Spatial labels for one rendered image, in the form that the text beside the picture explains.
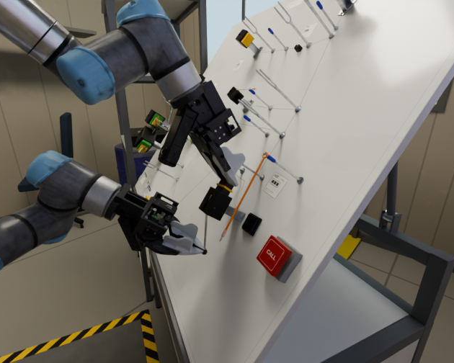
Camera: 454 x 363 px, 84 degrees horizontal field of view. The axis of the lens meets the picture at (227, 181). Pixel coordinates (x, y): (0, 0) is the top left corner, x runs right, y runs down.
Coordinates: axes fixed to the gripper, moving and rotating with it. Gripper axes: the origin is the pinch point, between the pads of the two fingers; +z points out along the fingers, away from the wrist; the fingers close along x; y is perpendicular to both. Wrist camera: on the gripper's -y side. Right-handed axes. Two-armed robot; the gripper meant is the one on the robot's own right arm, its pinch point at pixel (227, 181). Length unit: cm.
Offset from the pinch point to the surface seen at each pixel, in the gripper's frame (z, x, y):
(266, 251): 6.5, -16.7, -5.5
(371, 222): 38.8, -5.7, 30.3
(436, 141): 110, 47, 170
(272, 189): 5.0, -6.4, 5.7
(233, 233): 10.3, -2.1, -5.7
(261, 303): 12.9, -18.2, -11.5
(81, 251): 65, 195, -92
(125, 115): -17, 98, 1
